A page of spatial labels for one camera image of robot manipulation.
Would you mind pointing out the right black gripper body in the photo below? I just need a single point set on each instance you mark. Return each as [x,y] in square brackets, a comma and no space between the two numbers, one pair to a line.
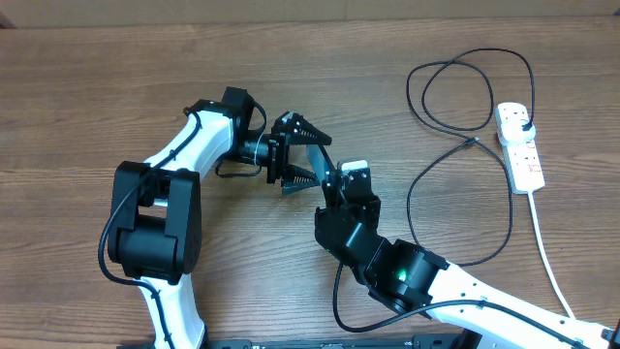
[372,218]

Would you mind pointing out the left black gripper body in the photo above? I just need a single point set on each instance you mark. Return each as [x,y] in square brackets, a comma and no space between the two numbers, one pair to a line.
[278,151]

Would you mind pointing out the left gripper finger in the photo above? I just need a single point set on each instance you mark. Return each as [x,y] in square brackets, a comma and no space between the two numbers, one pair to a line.
[303,132]
[295,179]

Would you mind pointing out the Samsung Galaxy smartphone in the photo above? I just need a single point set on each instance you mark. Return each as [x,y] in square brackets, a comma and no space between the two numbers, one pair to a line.
[319,161]

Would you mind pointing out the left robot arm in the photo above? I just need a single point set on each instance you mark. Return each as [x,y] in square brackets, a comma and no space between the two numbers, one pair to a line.
[153,237]

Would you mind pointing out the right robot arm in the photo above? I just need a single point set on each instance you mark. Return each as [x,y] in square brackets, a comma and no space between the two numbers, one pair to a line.
[409,279]

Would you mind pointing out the white charger plug adapter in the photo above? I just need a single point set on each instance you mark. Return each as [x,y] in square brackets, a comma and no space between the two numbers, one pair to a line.
[514,132]

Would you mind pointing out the white power strip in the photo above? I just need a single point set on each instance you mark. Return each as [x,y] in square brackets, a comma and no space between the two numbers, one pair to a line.
[522,160]

